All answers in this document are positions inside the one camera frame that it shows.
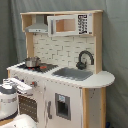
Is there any grey sink basin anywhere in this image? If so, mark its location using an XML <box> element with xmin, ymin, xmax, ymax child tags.
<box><xmin>53</xmin><ymin>67</ymin><xmax>92</xmax><ymax>81</ymax></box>

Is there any black toy faucet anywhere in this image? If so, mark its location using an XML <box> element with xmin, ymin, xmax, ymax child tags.
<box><xmin>76</xmin><ymin>50</ymin><xmax>94</xmax><ymax>70</ymax></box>

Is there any silver toy pot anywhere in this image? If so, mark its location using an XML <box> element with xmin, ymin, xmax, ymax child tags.
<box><xmin>25</xmin><ymin>56</ymin><xmax>41</xmax><ymax>67</ymax></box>

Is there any black stove top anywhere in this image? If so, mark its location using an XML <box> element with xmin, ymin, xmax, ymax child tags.
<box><xmin>20</xmin><ymin>63</ymin><xmax>56</xmax><ymax>73</ymax></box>

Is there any white oven door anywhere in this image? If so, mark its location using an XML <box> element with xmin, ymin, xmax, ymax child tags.
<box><xmin>18</xmin><ymin>95</ymin><xmax>38</xmax><ymax>122</ymax></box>

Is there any grey range hood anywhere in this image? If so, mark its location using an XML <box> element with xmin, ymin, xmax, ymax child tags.
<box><xmin>25</xmin><ymin>15</ymin><xmax>48</xmax><ymax>33</ymax></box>

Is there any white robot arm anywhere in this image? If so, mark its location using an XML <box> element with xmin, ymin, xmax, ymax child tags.
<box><xmin>0</xmin><ymin>78</ymin><xmax>37</xmax><ymax>128</ymax></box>

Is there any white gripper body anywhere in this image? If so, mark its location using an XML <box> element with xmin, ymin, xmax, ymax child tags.
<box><xmin>3</xmin><ymin>78</ymin><xmax>32</xmax><ymax>95</ymax></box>

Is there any wooden toy kitchen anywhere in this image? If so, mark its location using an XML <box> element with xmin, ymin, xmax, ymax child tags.
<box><xmin>8</xmin><ymin>10</ymin><xmax>115</xmax><ymax>128</ymax></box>

